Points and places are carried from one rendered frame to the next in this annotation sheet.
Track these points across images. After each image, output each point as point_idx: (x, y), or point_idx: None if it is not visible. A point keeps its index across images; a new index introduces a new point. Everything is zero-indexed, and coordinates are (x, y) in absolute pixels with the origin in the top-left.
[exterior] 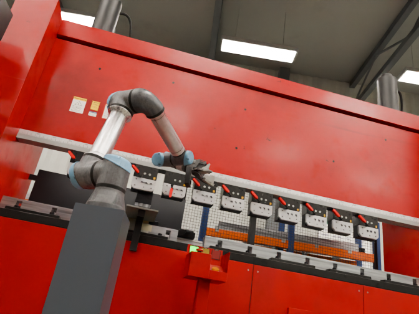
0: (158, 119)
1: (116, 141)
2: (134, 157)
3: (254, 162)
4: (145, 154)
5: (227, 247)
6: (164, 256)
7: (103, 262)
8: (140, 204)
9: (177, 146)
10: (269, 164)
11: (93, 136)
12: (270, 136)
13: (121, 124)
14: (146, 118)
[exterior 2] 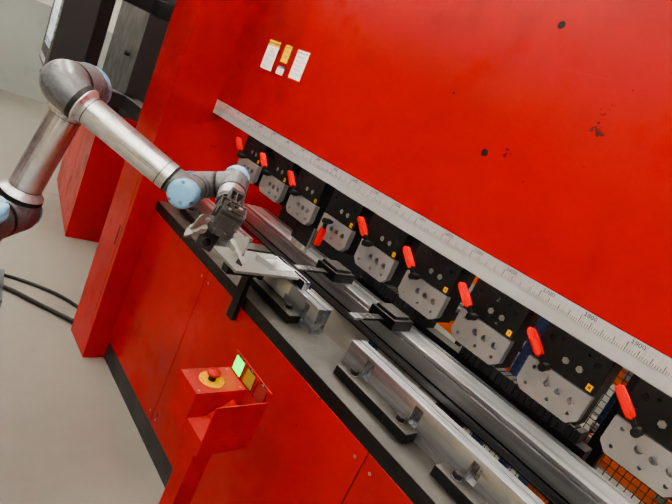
0: (79, 121)
1: (45, 160)
2: (304, 155)
3: (517, 201)
4: (318, 150)
5: (378, 383)
6: (259, 347)
7: None
8: (297, 241)
9: (143, 171)
10: (560, 217)
11: (271, 111)
12: (609, 118)
13: (49, 131)
14: (341, 73)
